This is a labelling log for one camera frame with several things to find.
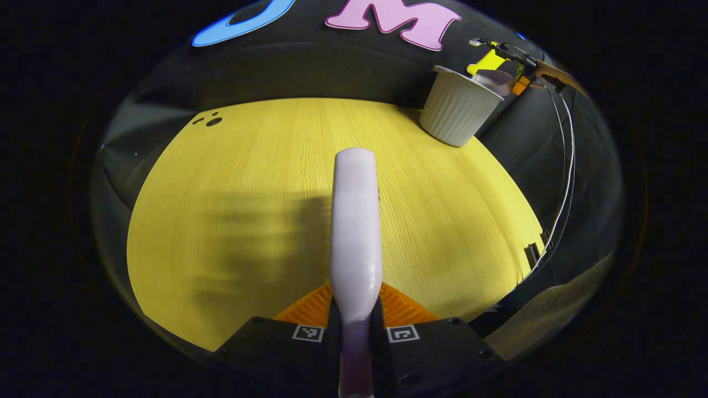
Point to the white ribbed garbage bin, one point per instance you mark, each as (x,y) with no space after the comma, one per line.
(456,110)

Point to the black backdrop cloth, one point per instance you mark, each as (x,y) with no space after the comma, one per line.
(332,66)

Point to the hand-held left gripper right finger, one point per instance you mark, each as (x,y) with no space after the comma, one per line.
(431,354)

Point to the black desk clamp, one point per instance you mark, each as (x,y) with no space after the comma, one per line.
(532,255)

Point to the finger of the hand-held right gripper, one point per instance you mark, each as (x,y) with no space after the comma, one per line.
(523,82)

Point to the lilac plastic dustpan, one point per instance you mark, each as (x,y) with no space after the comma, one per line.
(498,82)

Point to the light wooden desktop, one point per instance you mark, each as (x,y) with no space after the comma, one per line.
(249,182)

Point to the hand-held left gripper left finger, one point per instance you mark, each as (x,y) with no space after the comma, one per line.
(276,354)

